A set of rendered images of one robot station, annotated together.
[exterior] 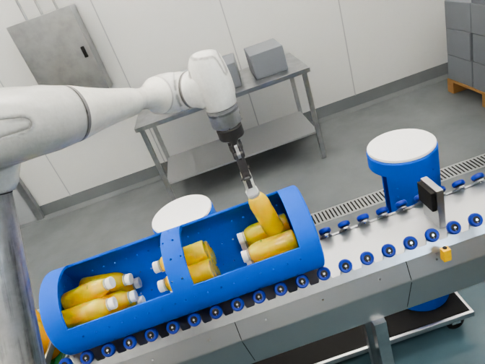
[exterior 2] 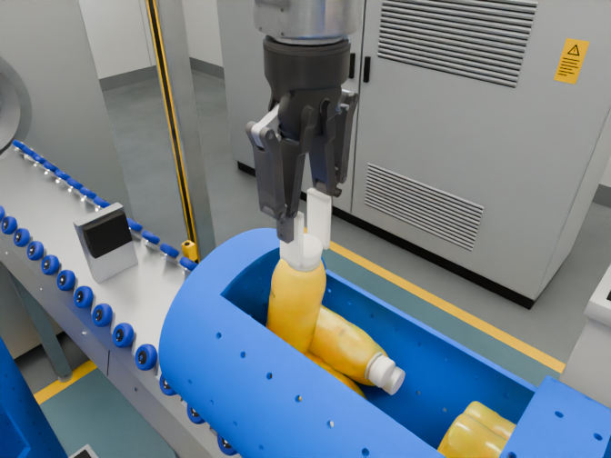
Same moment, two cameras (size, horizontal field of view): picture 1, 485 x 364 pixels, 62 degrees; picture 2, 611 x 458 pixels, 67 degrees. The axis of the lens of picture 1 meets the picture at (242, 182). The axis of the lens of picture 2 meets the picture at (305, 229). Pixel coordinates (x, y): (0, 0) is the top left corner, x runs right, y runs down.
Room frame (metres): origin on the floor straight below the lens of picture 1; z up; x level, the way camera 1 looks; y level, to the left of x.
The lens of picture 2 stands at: (1.41, 0.26, 1.61)
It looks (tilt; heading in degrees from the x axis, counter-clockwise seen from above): 35 degrees down; 221
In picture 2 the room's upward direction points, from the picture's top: straight up
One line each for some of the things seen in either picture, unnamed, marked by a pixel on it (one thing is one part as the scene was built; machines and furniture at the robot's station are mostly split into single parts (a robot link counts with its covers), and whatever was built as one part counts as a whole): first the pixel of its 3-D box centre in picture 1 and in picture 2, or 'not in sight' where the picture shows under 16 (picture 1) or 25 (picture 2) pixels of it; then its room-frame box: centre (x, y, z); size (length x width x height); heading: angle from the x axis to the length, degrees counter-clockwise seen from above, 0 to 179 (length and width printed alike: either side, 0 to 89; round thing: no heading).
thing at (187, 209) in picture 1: (181, 213); not in sight; (1.56, 0.30, 1.03); 0.28 x 0.28 x 0.01
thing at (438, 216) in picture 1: (431, 203); (109, 244); (1.09, -0.58, 1.00); 0.10 x 0.04 x 0.15; 0
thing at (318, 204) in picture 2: (250, 186); (318, 219); (1.07, -0.02, 1.32); 0.03 x 0.01 x 0.07; 90
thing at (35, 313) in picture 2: not in sight; (41, 324); (1.15, -1.28, 0.31); 0.06 x 0.06 x 0.63; 0
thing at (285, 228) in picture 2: not in sight; (279, 223); (1.13, -0.02, 1.34); 0.03 x 0.01 x 0.05; 0
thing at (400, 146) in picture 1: (400, 145); not in sight; (1.47, -0.68, 1.03); 0.28 x 0.28 x 0.01
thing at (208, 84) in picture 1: (207, 80); not in sight; (1.10, 0.00, 1.66); 0.13 x 0.11 x 0.16; 55
